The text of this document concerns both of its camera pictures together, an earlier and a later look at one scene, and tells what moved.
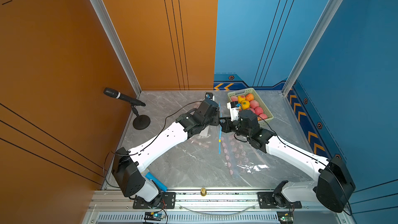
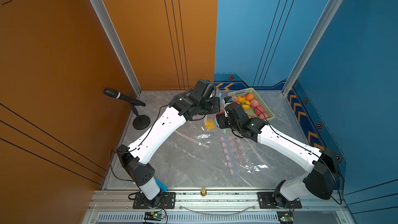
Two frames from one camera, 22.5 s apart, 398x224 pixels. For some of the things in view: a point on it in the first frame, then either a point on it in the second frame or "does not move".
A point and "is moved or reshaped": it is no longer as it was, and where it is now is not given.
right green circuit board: (285, 216) does not move
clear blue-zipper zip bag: (212, 142) is moved or reshaped
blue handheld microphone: (156, 181) does not move
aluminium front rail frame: (110, 207) does not move
